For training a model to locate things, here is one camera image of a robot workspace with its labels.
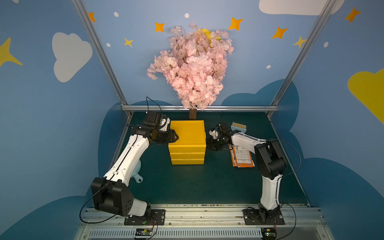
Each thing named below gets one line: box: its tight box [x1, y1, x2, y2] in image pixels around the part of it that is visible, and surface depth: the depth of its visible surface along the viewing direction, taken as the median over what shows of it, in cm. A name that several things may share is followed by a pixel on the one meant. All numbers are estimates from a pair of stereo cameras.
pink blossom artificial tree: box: [147, 22, 234, 119], surface depth 72 cm
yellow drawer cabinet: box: [168, 120, 206, 165], surface depth 84 cm
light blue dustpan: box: [130, 159, 143, 184], surface depth 89 cm
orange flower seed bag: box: [228, 143, 240, 168], surface depth 98 cm
